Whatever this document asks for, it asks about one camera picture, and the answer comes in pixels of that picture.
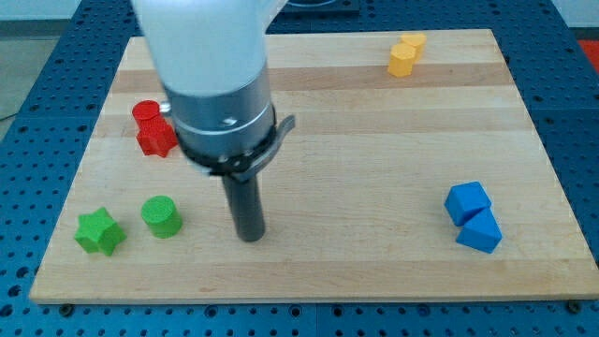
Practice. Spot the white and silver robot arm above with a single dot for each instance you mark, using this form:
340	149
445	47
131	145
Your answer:
211	58

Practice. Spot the black cylindrical end effector rod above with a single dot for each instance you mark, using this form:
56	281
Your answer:
245	205

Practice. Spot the wooden board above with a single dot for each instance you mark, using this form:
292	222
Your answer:
354	199

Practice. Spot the green cylinder block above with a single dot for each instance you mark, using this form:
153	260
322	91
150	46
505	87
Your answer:
161	216

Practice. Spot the yellow hexagon block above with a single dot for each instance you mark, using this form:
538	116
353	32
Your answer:
401	60

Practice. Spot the red star block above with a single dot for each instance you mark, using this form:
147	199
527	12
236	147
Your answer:
156	136

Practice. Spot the red cylinder block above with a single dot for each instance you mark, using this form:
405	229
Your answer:
147	115

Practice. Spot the blue cube block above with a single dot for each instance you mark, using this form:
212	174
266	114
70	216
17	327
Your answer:
466	200

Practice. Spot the yellow heart block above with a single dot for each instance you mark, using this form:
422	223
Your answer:
417	41

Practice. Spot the blue triangular prism block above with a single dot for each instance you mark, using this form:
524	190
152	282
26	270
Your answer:
481	232

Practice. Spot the green star block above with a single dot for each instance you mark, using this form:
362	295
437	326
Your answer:
98	232

